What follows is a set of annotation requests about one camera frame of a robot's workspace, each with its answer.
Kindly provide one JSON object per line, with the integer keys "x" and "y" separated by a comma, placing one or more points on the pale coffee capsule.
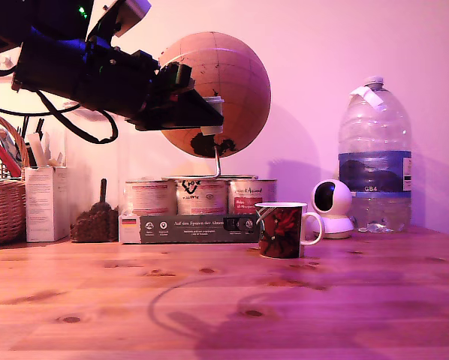
{"x": 211, "y": 131}

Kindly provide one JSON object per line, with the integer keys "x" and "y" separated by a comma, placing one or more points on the cork globe on metal stand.
{"x": 239, "y": 75}

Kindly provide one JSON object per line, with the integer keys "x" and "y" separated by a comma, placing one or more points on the tin can with black logo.
{"x": 202, "y": 198}

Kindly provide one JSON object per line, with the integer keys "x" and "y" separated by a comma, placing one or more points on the clear jar with white lid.
{"x": 93, "y": 168}

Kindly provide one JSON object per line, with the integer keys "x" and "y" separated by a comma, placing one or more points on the tin can with pale label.
{"x": 151, "y": 198}

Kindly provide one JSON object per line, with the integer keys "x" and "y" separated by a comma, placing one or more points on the black stick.
{"x": 40, "y": 129}
{"x": 25, "y": 127}

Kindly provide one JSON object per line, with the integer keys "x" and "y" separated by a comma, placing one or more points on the tin can with red label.
{"x": 247, "y": 195}

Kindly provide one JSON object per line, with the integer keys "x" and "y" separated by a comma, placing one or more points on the white paper strip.
{"x": 37, "y": 150}

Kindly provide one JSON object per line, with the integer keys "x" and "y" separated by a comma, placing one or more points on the dark flat printed box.
{"x": 198, "y": 228}

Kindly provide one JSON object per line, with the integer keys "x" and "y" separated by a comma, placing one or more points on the grey blue packet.
{"x": 7, "y": 144}

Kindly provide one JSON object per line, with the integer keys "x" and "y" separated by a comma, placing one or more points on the small white box with flag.
{"x": 128, "y": 234}

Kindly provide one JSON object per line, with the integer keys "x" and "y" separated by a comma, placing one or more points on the red flat packet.
{"x": 3, "y": 155}

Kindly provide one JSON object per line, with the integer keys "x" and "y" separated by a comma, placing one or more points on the white printed carton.
{"x": 46, "y": 206}

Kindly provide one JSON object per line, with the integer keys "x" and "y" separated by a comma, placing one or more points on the large clear water bottle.
{"x": 374, "y": 172}

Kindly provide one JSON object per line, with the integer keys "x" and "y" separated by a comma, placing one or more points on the pale camera box on bracket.
{"x": 132, "y": 17}

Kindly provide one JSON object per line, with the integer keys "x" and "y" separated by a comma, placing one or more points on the white wall switch plate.
{"x": 1, "y": 61}

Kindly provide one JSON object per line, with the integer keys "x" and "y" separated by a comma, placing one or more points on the small white round camera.
{"x": 337, "y": 221}

